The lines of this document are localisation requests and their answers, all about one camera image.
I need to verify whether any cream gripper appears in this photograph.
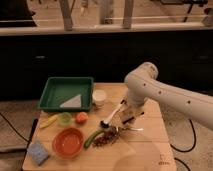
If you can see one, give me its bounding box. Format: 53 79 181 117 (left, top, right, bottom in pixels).
118 104 144 128

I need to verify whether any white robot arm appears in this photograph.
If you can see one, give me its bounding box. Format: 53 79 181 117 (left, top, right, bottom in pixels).
124 62 213 131

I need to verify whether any white paper cup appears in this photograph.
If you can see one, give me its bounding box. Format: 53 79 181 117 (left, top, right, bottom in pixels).
92 90 106 107

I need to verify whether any small green cup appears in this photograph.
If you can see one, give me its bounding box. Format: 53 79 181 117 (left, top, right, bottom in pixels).
58 112 72 127

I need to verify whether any brown grape bunch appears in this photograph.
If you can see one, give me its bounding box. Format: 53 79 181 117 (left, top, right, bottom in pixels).
93 131 118 147

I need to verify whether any green chili pepper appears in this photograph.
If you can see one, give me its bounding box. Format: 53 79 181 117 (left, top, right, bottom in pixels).
84 129 104 149

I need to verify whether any orange toy fruit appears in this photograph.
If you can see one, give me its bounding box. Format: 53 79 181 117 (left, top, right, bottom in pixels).
75 112 88 124

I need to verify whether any wooden table board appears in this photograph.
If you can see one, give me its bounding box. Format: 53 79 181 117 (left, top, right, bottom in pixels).
21 82 178 171

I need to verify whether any orange bowl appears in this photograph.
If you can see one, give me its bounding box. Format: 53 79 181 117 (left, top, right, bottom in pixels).
52 127 84 159

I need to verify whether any yellow banana toy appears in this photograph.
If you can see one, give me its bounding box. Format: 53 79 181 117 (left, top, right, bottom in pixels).
39 115 57 129

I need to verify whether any green plastic tray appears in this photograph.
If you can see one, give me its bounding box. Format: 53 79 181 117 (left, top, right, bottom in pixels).
38 77 93 112

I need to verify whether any blue sponge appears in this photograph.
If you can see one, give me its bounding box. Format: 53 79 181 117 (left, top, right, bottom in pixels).
27 140 49 166

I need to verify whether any black cable right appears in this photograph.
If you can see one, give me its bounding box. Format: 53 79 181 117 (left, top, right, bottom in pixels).
169 118 201 171

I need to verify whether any black cable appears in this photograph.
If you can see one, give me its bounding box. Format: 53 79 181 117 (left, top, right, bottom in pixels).
0 112 31 144
169 118 201 171

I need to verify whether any black cable left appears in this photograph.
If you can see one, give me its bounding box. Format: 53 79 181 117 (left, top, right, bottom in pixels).
0 112 31 144

